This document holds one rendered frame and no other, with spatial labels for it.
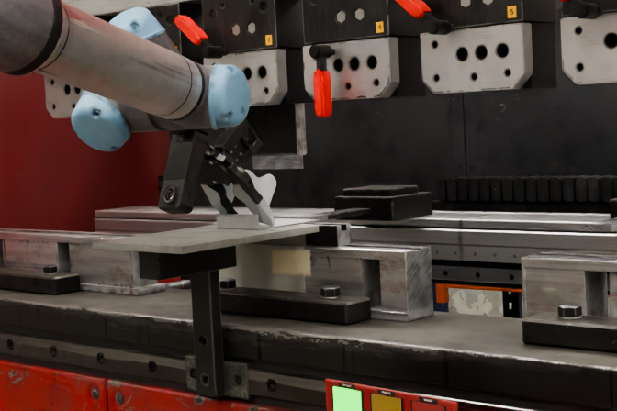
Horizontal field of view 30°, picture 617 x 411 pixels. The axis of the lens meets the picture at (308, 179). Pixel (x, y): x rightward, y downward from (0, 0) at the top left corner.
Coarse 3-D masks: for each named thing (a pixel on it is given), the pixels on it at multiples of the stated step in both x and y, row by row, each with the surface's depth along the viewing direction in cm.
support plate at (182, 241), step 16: (112, 240) 156; (128, 240) 155; (144, 240) 154; (160, 240) 153; (176, 240) 152; (192, 240) 151; (208, 240) 150; (224, 240) 150; (240, 240) 152; (256, 240) 154
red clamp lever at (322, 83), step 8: (312, 48) 153; (320, 48) 153; (328, 48) 154; (312, 56) 153; (320, 56) 154; (328, 56) 155; (320, 64) 154; (320, 72) 154; (328, 72) 154; (320, 80) 153; (328, 80) 154; (320, 88) 153; (328, 88) 154; (320, 96) 153; (328, 96) 154; (320, 104) 154; (328, 104) 154; (320, 112) 154; (328, 112) 154
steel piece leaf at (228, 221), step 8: (224, 216) 165; (232, 216) 164; (240, 216) 163; (248, 216) 162; (256, 216) 161; (224, 224) 165; (232, 224) 164; (240, 224) 163; (248, 224) 162; (256, 224) 161; (264, 224) 167; (280, 224) 166; (288, 224) 165; (296, 224) 166
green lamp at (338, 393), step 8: (336, 392) 136; (344, 392) 135; (352, 392) 134; (360, 392) 134; (336, 400) 136; (344, 400) 135; (352, 400) 135; (360, 400) 134; (336, 408) 137; (344, 408) 136; (352, 408) 135; (360, 408) 134
